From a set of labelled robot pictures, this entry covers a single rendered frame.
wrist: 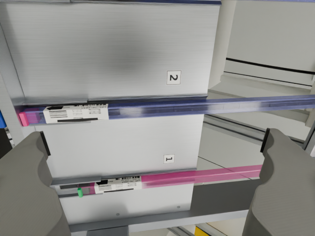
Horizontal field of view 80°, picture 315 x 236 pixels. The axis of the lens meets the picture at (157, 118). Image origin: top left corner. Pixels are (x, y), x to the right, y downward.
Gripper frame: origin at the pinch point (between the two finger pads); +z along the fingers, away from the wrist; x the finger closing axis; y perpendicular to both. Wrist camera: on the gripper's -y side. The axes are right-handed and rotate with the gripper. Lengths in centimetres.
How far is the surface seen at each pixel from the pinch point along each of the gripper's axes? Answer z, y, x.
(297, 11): 157, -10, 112
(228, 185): 14.5, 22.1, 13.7
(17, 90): 6.2, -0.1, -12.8
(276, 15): 165, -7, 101
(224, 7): 77, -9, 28
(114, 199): 7.9, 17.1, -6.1
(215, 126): 44, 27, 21
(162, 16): 8.7, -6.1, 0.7
